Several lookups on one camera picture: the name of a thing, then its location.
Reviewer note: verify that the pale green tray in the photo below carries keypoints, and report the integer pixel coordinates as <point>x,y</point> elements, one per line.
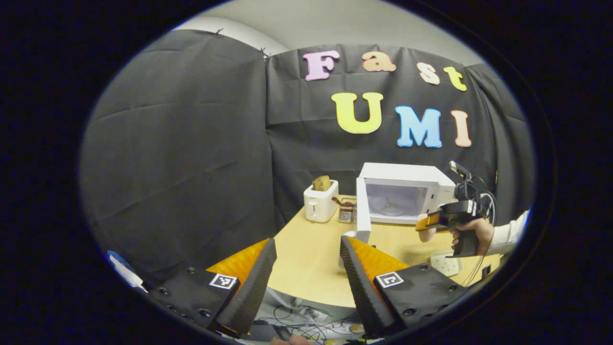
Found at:
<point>445,264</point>

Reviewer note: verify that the black backdrop cloth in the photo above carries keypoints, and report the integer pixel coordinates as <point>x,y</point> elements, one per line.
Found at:
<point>191,143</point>

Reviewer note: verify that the black table clamp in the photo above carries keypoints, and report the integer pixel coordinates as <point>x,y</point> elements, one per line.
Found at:
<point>486,272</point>

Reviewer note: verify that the white microwave oven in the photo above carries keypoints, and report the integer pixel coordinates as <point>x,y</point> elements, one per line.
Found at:
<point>402,175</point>

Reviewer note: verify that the white blue object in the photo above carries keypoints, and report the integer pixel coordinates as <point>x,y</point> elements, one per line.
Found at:
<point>125,272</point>

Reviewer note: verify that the white toaster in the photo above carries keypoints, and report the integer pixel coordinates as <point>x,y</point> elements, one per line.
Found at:
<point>321,206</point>

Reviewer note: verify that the brown wooden spoon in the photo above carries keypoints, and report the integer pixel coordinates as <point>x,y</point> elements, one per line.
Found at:
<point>341,202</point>

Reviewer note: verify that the brown bread slice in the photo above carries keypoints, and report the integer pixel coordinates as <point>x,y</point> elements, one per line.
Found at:
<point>322,183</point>

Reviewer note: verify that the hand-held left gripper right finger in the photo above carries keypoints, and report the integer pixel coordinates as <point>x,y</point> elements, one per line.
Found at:
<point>361,287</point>

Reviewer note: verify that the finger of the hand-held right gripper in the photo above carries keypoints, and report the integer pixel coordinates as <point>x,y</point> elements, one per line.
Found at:
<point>428,222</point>

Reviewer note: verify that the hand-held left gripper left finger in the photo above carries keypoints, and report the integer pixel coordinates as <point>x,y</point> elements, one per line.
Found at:
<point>251,292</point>

